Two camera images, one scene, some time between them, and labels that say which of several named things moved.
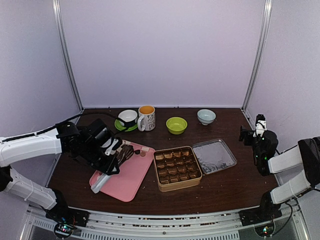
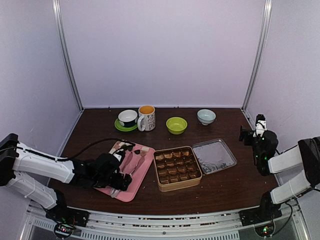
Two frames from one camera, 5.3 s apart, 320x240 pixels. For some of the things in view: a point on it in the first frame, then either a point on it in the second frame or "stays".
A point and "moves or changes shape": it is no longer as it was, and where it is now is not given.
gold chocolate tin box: x=177 y=168 stays
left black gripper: x=108 y=167 → x=125 y=183
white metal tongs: x=122 y=153 moves or changes shape
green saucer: x=120 y=126 stays
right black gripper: x=243 y=132 stays
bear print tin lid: x=214 y=156 stays
